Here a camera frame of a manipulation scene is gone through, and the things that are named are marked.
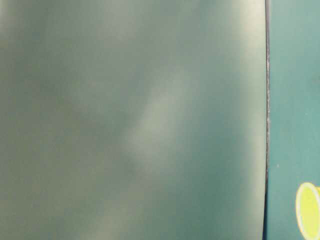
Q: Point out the yellow plastic cup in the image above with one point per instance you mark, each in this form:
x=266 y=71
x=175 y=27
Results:
x=307 y=208

